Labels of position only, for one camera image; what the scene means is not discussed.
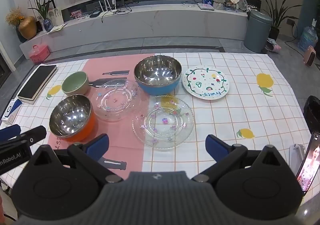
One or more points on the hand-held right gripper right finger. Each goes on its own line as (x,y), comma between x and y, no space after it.
(216,147)

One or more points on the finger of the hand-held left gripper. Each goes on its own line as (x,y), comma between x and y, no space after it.
(8,132)
(32,136)

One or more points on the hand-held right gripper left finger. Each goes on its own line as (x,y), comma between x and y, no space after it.
(97,146)

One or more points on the orange steel bowl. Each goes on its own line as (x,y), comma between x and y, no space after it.
(70,117)

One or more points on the smooth-rim floral glass plate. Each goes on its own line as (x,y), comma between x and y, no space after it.
(115,101)

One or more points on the beaded-rim floral glass plate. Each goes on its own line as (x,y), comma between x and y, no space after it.
(162,122)

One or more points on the green ceramic bowl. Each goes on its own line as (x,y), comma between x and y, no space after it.
(75,84)

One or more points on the white fruit-painted plate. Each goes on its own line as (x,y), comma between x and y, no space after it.
(205,82)

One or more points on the blue steel bowl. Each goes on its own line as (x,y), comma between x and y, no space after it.
(157,75)

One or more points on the white and blue box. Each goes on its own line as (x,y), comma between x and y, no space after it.
(11,111)

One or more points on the lemon checked tablecloth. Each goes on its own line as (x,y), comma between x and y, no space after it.
(255,117)

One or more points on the white phone stand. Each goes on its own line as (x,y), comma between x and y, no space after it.
(296,157)

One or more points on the pink basket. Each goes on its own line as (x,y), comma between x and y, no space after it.
(38,54)

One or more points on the smartphone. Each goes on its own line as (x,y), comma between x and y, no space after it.
(310,162)

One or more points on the black chair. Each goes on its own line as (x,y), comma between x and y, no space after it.
(312,115)

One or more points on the gold vase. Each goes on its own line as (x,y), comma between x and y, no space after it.
(27,29)

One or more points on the papers on console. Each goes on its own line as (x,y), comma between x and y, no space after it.
(57,29)

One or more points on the green plant in blue vase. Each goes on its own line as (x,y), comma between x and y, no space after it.
(47,25)

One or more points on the dried yellow flowers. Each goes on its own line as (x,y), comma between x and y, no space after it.
(14,16)

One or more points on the grey trash can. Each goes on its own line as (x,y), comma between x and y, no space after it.
(257,32)

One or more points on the white printed card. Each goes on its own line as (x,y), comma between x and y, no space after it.
(55,14)

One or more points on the pink photo card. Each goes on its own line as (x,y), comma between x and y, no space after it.
(76,14)

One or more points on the pink heater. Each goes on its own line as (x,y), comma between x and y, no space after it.
(309,55)

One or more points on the white router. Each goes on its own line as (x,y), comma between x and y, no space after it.
(108,6)

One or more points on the grey laptop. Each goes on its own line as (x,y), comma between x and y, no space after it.
(205,7)

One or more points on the blue water bottle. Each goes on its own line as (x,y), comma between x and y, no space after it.
(307,39)

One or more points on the tall potted plant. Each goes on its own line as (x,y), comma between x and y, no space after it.
(276,19)

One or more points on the decorative display plate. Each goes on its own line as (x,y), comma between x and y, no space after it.
(242,3)

